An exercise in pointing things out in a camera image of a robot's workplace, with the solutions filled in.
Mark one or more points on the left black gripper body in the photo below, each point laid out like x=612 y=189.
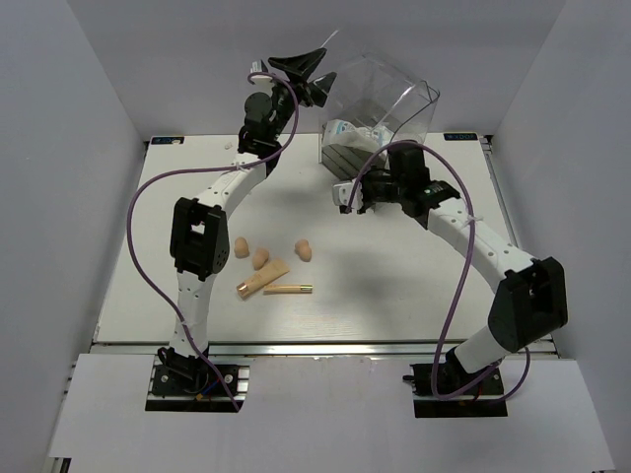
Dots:
x=284 y=101

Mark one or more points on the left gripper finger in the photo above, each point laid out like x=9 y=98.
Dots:
x=298 y=66
x=319 y=89

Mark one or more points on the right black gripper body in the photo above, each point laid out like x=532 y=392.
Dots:
x=382 y=189

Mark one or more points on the cotton pad pack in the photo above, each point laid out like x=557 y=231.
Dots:
x=340 y=132
x=371 y=139

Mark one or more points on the clear acrylic organizer box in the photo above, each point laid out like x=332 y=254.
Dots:
x=371 y=89

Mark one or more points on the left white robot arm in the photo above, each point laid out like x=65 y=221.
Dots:
x=200 y=242

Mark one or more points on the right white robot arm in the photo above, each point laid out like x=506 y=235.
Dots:
x=530 y=298

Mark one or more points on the beige makeup sponge right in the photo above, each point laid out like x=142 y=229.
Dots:
x=303 y=250

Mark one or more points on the beige makeup sponge middle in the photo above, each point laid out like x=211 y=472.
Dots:
x=260 y=258

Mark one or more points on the beige makeup sponge upright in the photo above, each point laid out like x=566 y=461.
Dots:
x=241 y=248

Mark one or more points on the gold slim concealer stick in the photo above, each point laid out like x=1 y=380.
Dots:
x=287 y=289

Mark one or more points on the beige foundation tube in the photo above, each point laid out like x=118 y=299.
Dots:
x=270 y=272

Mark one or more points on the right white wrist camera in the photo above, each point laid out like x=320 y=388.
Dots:
x=348 y=197

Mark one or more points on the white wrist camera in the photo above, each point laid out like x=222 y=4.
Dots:
x=348 y=197
x=259 y=76

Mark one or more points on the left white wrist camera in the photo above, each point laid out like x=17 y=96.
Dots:
x=259 y=76

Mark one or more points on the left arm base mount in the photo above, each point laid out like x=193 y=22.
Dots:
x=180 y=384

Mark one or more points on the aluminium table front rail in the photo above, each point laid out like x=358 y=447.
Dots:
x=545 y=348

